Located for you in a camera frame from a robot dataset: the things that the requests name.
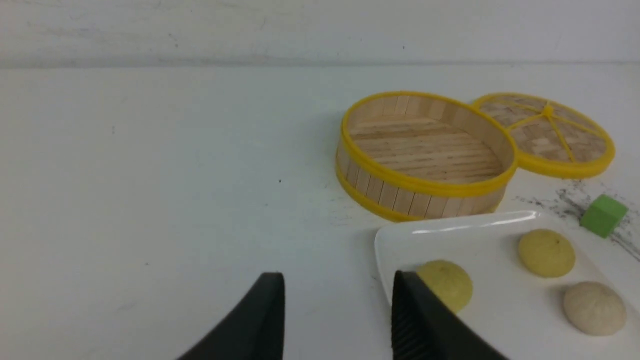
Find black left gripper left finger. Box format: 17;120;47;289
179;272;286;360

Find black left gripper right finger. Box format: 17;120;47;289
391;270;506;360

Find greenish yellow steamed bun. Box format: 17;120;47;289
518;228;576;279

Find white steamed bun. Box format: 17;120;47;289
562;281;627;337

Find white rectangular plate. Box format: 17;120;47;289
374;210;639;360

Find bamboo steamer basket yellow rims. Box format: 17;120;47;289
334;91;518;223

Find green cube block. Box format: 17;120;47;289
579;194;629;239

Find bamboo steamer lid yellow rim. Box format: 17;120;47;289
473;92;616;180

